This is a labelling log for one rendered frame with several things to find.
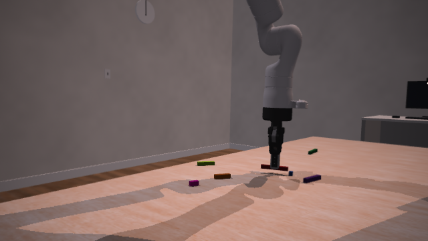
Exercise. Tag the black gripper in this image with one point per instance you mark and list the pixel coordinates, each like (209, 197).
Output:
(276, 131)

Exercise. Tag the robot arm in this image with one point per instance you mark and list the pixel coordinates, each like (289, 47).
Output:
(285, 41)

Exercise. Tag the small magenta block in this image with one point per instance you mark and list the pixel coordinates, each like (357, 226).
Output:
(194, 183)

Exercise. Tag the purple rod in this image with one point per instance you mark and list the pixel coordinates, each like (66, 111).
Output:
(311, 178)

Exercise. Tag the orange rod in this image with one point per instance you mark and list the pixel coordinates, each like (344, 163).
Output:
(222, 176)

